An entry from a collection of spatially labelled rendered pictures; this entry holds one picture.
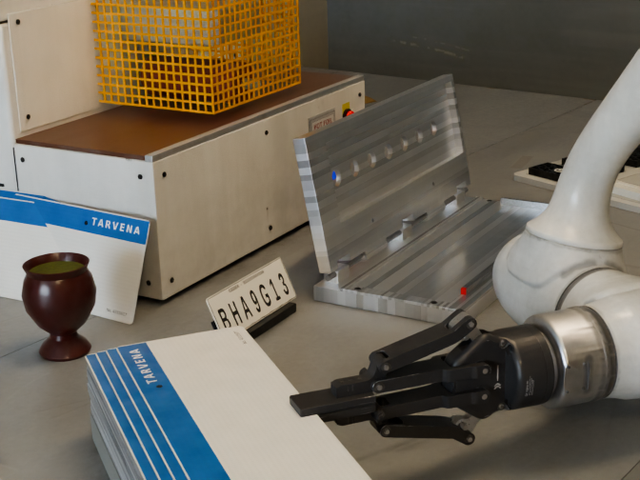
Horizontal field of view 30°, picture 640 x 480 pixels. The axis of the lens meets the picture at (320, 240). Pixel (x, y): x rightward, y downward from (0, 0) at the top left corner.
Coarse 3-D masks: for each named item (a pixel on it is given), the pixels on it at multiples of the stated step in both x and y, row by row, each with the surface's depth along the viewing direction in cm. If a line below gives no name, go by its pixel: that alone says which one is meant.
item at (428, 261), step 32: (416, 224) 171; (448, 224) 174; (480, 224) 174; (512, 224) 173; (384, 256) 162; (416, 256) 161; (448, 256) 161; (480, 256) 161; (320, 288) 152; (352, 288) 150; (384, 288) 151; (416, 288) 150; (448, 288) 150; (480, 288) 149
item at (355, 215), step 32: (416, 96) 174; (448, 96) 182; (320, 128) 152; (352, 128) 158; (384, 128) 165; (416, 128) 174; (448, 128) 182; (320, 160) 149; (352, 160) 158; (384, 160) 165; (416, 160) 173; (448, 160) 180; (320, 192) 149; (352, 192) 157; (384, 192) 165; (416, 192) 170; (448, 192) 179; (320, 224) 149; (352, 224) 155; (384, 224) 162; (320, 256) 150; (352, 256) 155
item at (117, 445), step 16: (96, 368) 113; (96, 384) 112; (96, 400) 113; (112, 400) 107; (96, 416) 115; (112, 416) 105; (96, 432) 115; (112, 432) 106; (128, 432) 101; (96, 448) 117; (112, 448) 108; (128, 448) 100; (112, 464) 108; (128, 464) 100; (144, 464) 96
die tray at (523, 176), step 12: (636, 168) 203; (516, 180) 201; (528, 180) 199; (540, 180) 198; (552, 180) 198; (624, 180) 196; (636, 180) 196; (612, 204) 186; (624, 204) 185; (636, 204) 184
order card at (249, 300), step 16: (256, 272) 146; (272, 272) 148; (240, 288) 142; (256, 288) 145; (272, 288) 147; (288, 288) 150; (208, 304) 137; (224, 304) 139; (240, 304) 141; (256, 304) 144; (272, 304) 146; (224, 320) 138; (240, 320) 141; (256, 320) 143
